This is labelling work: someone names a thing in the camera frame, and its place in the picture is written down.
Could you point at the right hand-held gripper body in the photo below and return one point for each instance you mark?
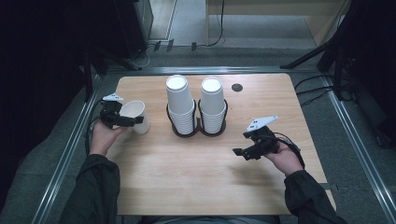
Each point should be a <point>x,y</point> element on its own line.
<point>264,143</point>

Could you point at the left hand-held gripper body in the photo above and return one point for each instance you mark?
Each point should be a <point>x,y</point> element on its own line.
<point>110,113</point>

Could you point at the single white paper cup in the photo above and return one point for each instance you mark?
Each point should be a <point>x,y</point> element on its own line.
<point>134,109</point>

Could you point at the stack of white paper cups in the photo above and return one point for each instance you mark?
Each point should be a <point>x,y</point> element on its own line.
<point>180,104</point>
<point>212,105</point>

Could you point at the black double cup holder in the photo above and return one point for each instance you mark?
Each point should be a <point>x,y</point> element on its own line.
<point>198,131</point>

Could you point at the person's left hand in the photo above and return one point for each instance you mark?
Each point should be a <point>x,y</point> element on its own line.
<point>101,138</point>

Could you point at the person's right hand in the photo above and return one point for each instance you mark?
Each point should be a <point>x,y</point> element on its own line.
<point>288,160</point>

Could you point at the black round table grommet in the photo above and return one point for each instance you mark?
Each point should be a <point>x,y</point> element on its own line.
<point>237,87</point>

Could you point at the grey tape strip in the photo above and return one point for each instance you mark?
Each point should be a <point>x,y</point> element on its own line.
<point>330,186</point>

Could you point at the black cabinet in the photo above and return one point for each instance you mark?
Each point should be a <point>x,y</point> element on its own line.
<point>132,25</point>

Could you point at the black stand legs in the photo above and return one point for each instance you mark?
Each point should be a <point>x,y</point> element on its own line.
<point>311,56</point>

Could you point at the light wooden furniture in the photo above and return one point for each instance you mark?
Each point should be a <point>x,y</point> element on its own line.
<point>323,18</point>

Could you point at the metal floor rail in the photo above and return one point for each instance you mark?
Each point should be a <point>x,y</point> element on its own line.
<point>361,155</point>
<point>211,70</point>
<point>65,155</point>

